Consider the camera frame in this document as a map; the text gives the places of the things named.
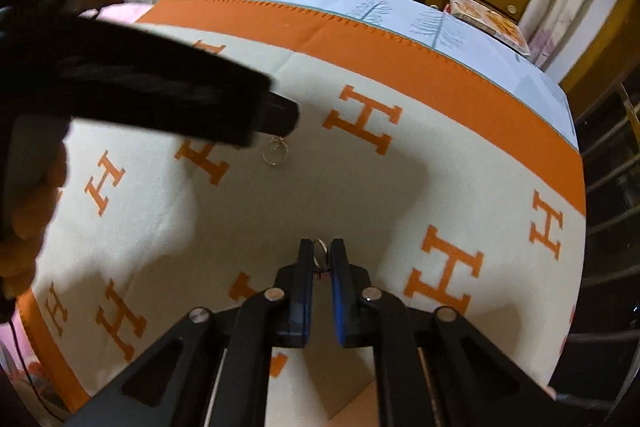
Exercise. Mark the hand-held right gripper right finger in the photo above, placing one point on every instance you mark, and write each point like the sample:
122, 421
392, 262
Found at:
340, 302

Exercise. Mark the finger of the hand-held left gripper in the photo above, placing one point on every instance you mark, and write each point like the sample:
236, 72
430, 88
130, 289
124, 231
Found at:
280, 114

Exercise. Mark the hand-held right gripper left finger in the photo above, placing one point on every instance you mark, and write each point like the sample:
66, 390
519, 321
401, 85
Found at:
302, 297

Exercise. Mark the person's left hand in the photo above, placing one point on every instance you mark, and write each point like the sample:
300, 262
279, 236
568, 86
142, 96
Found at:
30, 217

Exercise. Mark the orange and white printed blanket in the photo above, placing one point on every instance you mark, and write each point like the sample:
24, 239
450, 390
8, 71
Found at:
300, 187

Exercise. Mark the light blue bed sheet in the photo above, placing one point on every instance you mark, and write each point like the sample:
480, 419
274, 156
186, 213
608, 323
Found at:
350, 2

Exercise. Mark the metal window grille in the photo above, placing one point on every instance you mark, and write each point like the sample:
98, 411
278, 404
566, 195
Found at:
615, 207

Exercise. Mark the wooden window frame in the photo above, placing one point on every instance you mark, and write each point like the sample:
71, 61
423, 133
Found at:
600, 47

